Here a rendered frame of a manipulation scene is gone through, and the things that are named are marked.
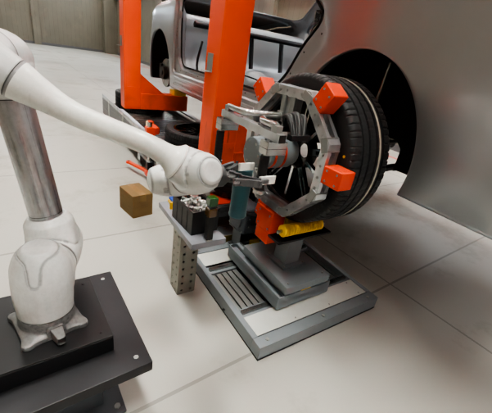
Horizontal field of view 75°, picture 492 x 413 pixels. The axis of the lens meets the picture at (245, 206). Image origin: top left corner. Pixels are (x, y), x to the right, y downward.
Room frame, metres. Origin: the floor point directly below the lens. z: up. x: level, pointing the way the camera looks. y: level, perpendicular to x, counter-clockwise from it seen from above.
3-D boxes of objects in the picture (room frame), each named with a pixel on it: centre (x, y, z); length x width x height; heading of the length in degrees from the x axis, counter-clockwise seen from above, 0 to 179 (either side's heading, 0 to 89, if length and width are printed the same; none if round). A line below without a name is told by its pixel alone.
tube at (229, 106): (1.40, 0.03, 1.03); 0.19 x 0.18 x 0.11; 126
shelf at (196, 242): (1.37, 0.26, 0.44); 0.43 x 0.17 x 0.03; 36
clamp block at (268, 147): (1.13, -0.06, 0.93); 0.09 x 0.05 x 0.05; 126
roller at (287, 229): (1.35, -0.28, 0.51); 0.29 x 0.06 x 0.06; 126
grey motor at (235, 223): (1.84, -0.12, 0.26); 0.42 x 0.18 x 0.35; 126
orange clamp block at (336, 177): (1.14, -0.32, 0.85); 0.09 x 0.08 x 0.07; 36
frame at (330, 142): (1.39, -0.13, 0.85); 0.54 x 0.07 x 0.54; 36
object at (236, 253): (1.54, -0.23, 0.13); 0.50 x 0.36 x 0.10; 36
